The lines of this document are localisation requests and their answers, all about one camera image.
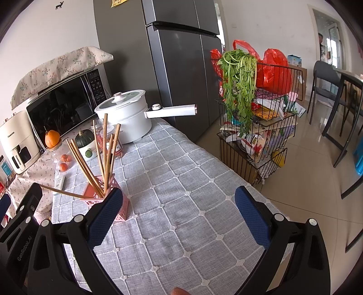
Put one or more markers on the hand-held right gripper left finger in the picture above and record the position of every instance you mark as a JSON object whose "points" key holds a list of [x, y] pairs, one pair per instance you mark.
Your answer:
{"points": [[105, 218]]}

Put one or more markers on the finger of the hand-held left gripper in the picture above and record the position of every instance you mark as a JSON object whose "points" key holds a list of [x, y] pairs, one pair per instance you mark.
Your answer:
{"points": [[31, 204], [5, 208]]}

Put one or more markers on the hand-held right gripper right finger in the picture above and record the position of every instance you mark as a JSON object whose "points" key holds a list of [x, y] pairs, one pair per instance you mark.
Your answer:
{"points": [[252, 215]]}

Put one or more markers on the pink lattice chopstick holder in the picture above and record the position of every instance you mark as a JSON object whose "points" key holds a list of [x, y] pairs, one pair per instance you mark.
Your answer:
{"points": [[125, 210]]}

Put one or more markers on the wooden chopstick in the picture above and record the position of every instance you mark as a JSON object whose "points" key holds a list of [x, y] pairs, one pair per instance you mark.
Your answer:
{"points": [[62, 192]]}

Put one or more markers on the bundle of bamboo chopsticks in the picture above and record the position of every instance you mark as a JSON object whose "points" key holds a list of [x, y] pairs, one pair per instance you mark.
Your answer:
{"points": [[105, 147]]}

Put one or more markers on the person's right hand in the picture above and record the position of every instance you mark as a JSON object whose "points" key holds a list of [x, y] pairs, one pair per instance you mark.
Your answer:
{"points": [[181, 291]]}

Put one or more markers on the pink floral tablecloth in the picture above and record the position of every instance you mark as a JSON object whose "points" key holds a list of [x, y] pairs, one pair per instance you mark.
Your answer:
{"points": [[42, 170]]}

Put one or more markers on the blue and white carton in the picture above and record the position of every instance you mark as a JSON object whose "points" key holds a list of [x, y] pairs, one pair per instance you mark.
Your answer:
{"points": [[4, 170]]}

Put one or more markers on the small tangerine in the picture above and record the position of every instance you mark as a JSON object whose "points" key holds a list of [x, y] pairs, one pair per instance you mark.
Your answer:
{"points": [[63, 166], [65, 158]]}

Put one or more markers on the yellow packet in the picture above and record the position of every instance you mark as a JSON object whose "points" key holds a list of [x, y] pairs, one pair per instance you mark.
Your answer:
{"points": [[279, 160]]}

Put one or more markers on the orange fruit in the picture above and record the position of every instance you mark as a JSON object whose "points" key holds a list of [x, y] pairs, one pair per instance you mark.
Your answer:
{"points": [[52, 139]]}

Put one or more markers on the grey checked tablecloth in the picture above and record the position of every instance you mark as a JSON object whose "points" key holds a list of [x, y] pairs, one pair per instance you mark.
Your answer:
{"points": [[184, 198]]}

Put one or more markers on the red and white packet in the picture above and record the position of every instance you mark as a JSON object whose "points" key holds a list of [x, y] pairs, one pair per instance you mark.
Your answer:
{"points": [[256, 144]]}

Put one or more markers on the clear jar with red label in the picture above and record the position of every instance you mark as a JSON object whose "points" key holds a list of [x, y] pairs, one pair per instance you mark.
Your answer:
{"points": [[119, 147]]}

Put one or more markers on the white kitchen appliance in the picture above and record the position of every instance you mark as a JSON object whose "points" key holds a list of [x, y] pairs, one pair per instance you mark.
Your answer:
{"points": [[17, 133]]}

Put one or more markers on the dark green pumpkin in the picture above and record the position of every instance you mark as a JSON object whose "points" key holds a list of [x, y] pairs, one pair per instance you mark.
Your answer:
{"points": [[84, 138]]}

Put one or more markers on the white electric pot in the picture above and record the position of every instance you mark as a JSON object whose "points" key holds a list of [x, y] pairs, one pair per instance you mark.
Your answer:
{"points": [[133, 124]]}

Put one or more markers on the black microwave oven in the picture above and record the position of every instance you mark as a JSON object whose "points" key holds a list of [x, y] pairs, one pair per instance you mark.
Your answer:
{"points": [[65, 110]]}

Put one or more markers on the black metal chair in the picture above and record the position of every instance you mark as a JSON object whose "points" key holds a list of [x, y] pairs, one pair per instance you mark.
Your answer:
{"points": [[350, 189]]}

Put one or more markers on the orange snack packet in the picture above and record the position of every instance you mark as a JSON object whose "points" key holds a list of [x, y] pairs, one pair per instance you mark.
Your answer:
{"points": [[265, 112]]}

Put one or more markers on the green and white carton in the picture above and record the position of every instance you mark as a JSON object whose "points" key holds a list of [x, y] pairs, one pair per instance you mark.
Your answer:
{"points": [[297, 109]]}

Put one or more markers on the blue plastic stool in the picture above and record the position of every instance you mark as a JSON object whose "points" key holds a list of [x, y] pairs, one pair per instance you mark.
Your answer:
{"points": [[358, 158]]}

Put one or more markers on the bunch of green coriander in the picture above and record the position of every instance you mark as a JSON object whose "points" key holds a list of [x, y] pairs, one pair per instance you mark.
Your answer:
{"points": [[241, 85]]}

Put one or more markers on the brown cardboard box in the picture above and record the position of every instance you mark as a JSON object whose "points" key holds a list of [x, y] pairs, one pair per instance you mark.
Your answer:
{"points": [[300, 85]]}

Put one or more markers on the floral cloth cover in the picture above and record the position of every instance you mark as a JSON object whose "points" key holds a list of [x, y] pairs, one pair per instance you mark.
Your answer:
{"points": [[65, 65]]}

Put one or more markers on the large red plastic bag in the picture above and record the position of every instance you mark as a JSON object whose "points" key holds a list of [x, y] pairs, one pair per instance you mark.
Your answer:
{"points": [[276, 73]]}

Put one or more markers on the dark grey chair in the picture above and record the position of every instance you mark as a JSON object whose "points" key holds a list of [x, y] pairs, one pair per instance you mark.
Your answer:
{"points": [[326, 76]]}

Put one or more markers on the colourful printed box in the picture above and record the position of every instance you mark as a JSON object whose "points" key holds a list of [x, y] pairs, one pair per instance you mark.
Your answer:
{"points": [[295, 60]]}

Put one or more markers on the small red plastic bag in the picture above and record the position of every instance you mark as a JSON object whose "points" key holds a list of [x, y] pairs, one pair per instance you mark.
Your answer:
{"points": [[215, 56]]}

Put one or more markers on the grey refrigerator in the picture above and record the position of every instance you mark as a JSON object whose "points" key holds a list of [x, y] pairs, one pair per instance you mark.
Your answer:
{"points": [[175, 71]]}

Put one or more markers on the black dining table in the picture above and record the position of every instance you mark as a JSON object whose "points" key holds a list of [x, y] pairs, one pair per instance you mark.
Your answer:
{"points": [[351, 76]]}

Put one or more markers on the white door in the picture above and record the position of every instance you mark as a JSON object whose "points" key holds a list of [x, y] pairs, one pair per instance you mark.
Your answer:
{"points": [[337, 42]]}

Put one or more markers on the yellow paper note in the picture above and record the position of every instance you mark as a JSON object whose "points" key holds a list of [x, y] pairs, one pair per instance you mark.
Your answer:
{"points": [[119, 2]]}

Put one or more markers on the black deer wall sticker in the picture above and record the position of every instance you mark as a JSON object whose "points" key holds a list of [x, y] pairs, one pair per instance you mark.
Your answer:
{"points": [[59, 5]]}

